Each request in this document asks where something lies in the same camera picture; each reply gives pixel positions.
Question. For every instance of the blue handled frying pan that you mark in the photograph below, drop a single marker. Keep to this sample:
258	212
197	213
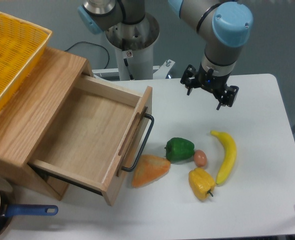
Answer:
8	209

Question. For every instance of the black metal drawer handle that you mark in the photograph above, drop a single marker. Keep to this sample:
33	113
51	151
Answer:
143	144

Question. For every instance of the green bell pepper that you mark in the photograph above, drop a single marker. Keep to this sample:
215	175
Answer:
179	149

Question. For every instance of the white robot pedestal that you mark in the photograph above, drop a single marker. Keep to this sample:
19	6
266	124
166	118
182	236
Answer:
134	47

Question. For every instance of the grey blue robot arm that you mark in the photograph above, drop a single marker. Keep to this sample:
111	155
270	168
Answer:
225	25

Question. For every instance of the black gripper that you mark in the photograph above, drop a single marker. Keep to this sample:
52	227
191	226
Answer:
208	79

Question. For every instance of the wooden cabinet box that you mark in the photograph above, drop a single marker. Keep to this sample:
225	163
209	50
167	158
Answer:
29	113

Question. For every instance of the orange triangular sandwich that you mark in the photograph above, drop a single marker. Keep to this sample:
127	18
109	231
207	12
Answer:
149	168

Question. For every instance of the yellow banana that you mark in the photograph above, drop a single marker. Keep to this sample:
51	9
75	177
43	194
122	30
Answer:
230	155

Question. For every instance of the wooden drawer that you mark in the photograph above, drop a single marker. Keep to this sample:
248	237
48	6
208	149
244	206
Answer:
99	128

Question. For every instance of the brown egg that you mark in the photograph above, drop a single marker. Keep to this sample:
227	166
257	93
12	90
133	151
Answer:
200	158

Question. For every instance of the yellow bell pepper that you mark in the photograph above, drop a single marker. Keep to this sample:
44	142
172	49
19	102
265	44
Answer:
201	183

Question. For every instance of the yellow plastic basket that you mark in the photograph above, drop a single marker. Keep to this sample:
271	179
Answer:
22	43

